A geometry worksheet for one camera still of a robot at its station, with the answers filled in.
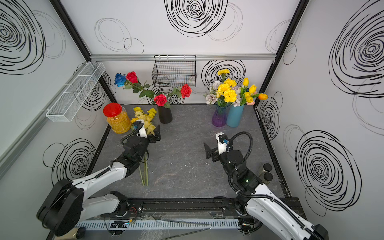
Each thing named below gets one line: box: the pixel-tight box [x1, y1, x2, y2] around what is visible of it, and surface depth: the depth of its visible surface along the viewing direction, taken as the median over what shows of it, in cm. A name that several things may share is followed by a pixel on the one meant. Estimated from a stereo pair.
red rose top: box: [125, 71, 192, 99], surface depth 80 cm
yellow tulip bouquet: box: [240, 77, 269, 106], surface depth 81 cm
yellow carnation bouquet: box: [204, 69, 241, 107], surface depth 86 cm
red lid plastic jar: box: [103, 102, 132, 134], surface depth 98 cm
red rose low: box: [154, 94, 168, 107], surface depth 71 cm
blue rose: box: [114, 72, 127, 88], surface depth 74 cm
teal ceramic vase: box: [226, 104, 245, 128], surface depth 101 cm
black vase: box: [157, 105, 173, 124], surface depth 108 cm
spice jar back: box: [263, 163, 273, 172], surface depth 81 cm
